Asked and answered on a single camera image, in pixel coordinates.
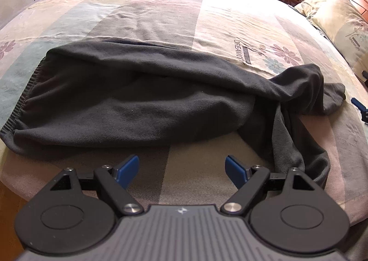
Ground small floral pillow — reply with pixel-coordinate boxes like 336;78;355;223
293;0;327;18

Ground dark grey pants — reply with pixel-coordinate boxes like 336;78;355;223
0;37;345;191

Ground large beige printed pillow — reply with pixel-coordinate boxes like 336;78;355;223
310;0;368;66

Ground bed with patchwork sheet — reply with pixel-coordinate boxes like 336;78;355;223
0;0;368;224

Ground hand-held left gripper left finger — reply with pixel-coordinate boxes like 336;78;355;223
50;154;144;216

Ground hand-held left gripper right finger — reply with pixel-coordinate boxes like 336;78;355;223
221;155;315;216

